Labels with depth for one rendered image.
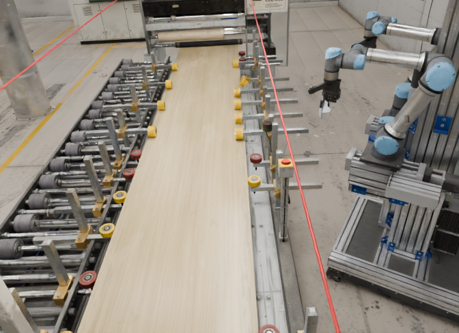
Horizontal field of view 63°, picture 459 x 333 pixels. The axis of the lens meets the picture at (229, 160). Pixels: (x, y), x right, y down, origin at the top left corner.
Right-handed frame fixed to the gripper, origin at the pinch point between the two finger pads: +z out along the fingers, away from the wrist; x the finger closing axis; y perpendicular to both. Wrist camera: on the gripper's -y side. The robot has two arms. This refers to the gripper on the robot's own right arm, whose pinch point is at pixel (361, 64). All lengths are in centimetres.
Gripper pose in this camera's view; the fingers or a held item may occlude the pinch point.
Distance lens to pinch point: 288.7
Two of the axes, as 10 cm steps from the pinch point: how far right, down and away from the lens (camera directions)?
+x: 5.0, -5.0, 7.0
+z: 0.5, 8.3, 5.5
